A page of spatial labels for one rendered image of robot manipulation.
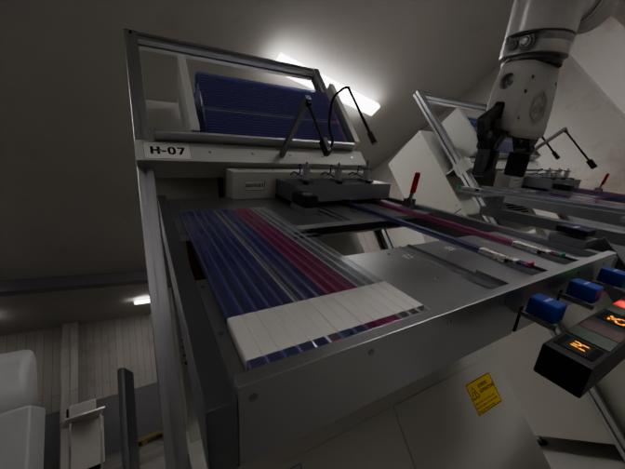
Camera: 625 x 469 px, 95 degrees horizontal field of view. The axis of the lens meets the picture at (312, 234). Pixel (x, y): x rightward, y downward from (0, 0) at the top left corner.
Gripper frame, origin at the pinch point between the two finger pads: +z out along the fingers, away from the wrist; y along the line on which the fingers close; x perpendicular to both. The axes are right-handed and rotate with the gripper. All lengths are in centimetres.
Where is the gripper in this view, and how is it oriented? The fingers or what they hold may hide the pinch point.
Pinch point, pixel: (499, 169)
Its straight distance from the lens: 57.4
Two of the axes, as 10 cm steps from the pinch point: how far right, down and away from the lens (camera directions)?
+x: -4.8, -3.3, 8.1
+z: -0.8, 9.4, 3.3
